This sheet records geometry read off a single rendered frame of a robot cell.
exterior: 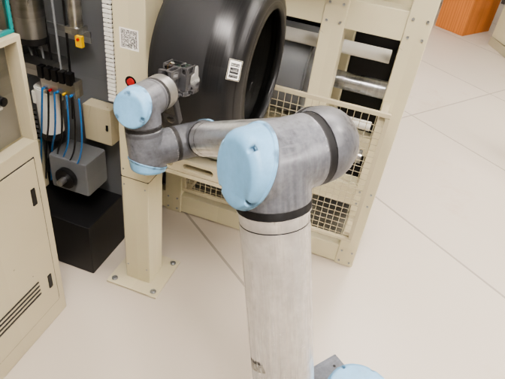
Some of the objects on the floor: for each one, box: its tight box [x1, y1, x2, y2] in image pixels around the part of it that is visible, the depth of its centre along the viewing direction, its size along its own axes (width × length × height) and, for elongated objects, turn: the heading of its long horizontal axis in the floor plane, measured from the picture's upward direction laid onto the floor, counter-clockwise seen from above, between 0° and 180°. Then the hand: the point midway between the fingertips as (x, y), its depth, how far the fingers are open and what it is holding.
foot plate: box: [107, 255, 180, 299], centre depth 244 cm, size 27×27×2 cm
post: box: [112, 0, 163, 283], centre depth 171 cm, size 13×13×250 cm
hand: (194, 80), depth 142 cm, fingers closed
